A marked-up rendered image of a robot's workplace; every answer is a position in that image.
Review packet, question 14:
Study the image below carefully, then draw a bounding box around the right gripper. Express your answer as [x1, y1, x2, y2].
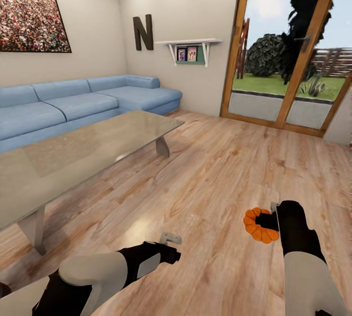
[255, 213, 279, 231]

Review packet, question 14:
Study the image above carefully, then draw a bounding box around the pumpkin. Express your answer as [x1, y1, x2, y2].
[243, 207, 279, 244]

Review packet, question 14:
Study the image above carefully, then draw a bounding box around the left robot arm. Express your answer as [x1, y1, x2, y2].
[0, 231, 182, 316]

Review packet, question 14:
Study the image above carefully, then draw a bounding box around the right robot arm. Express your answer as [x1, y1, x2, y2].
[255, 200, 352, 316]

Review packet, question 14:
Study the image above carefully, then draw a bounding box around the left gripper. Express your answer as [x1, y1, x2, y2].
[158, 243, 181, 264]

